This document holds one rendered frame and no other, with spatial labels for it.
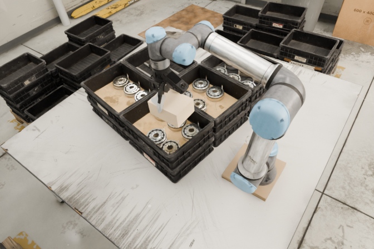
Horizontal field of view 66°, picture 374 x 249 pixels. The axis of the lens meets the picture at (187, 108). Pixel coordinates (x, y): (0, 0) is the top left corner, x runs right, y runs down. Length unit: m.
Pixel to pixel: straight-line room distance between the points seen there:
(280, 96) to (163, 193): 0.80
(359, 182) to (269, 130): 1.68
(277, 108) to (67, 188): 1.15
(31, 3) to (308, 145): 3.95
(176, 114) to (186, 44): 0.32
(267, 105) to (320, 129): 0.93
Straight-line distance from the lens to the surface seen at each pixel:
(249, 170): 1.18
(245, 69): 1.03
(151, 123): 1.58
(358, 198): 2.45
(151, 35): 1.06
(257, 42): 3.01
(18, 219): 2.58
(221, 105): 1.63
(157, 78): 1.20
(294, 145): 1.66
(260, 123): 0.91
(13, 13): 4.54
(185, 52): 0.99
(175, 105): 1.23
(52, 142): 1.88
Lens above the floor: 1.97
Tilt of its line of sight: 44 degrees down
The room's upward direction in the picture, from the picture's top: 6 degrees counter-clockwise
